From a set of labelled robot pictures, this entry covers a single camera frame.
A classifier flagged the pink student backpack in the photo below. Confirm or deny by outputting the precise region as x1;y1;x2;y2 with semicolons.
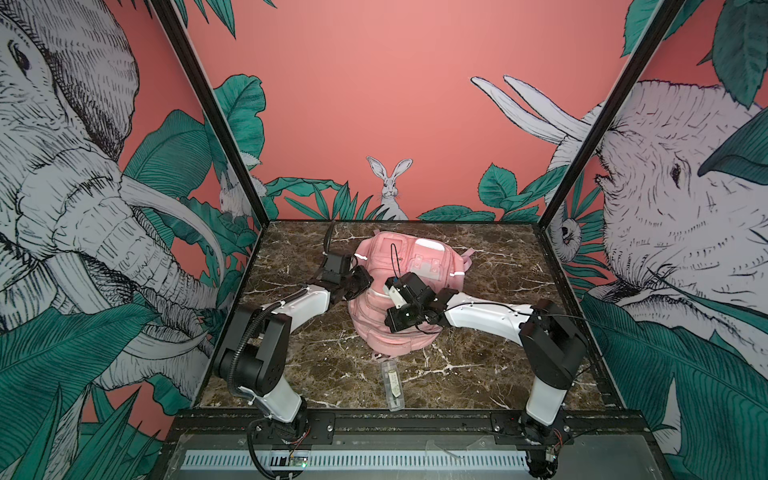
348;231;475;357

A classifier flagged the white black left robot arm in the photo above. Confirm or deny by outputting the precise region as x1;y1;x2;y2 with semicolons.
212;266;373;443

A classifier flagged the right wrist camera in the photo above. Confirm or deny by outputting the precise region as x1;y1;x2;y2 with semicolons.
385;272;436;309

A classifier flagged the clear plastic small case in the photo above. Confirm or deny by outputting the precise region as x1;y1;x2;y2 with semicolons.
380;359;405;411

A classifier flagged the black right corner frame post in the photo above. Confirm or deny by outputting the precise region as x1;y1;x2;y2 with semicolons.
537;0;685;230

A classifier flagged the white perforated cable tray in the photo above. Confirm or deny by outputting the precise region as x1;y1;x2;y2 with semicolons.
180;450;529;472

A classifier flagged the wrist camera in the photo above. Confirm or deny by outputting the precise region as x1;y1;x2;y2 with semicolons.
320;252;354;284
385;272;436;309

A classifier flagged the black front mounting rail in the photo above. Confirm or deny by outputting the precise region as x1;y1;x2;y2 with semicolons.
166;408;650;448

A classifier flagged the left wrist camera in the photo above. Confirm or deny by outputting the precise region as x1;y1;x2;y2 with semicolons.
320;252;354;284

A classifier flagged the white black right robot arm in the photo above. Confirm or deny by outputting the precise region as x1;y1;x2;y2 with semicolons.
385;287;587;445

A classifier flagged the black left corner frame post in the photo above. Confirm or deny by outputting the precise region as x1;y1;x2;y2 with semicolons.
150;0;270;227

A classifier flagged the black corner frame post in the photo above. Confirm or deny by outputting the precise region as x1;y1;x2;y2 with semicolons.
150;0;270;227
537;0;685;230

